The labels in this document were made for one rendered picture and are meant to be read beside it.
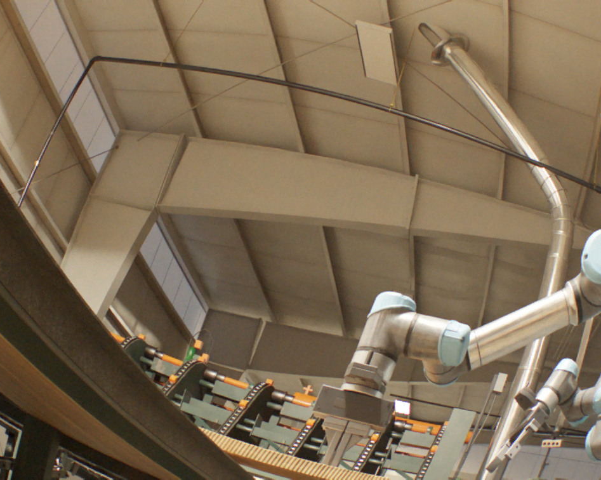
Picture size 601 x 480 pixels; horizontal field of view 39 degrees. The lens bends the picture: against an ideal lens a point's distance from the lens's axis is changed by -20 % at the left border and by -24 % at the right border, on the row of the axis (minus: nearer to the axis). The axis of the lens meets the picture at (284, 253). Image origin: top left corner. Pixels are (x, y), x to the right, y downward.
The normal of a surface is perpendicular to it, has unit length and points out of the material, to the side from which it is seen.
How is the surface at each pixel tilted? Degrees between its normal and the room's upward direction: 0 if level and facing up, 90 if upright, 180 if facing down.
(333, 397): 90
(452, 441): 90
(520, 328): 107
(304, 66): 178
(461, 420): 90
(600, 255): 87
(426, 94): 177
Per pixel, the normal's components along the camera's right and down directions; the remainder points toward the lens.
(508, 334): -0.15, -0.09
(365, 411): -0.12, -0.39
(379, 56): -0.33, 0.88
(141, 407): 0.93, 0.26
